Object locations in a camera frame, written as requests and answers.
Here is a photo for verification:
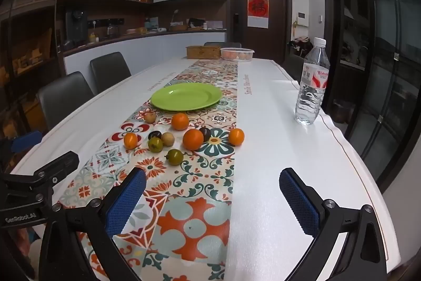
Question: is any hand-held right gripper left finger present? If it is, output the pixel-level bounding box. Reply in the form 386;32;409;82
39;167;147;281

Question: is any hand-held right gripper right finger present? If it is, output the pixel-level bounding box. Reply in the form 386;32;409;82
279;167;389;281

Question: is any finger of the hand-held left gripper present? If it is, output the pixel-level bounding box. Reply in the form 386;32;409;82
10;131;43;153
3;151;80;189

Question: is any green tomato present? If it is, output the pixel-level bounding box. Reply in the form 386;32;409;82
165;149;184;166
148;137;164;153

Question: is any large orange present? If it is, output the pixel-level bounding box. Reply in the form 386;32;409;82
182;129;204;151

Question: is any green plate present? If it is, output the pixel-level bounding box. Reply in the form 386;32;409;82
151;83;223;112

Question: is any patterned table runner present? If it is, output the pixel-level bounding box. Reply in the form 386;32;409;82
57;59;239;281

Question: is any clear water bottle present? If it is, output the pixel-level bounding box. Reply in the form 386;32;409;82
295;37;331;126

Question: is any black coffee machine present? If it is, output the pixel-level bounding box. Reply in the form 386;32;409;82
65;9;89;48

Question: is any pile of bags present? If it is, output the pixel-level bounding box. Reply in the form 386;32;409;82
289;37;313;56

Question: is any white plastic basket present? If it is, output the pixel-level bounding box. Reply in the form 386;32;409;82
220;47;255;62

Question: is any wicker box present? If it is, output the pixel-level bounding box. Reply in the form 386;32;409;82
186;45;222;60

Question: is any dark wooden door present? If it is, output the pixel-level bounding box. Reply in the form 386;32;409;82
228;0;293;63

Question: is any red and white wall calendar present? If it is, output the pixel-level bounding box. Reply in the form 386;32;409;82
247;0;269;28

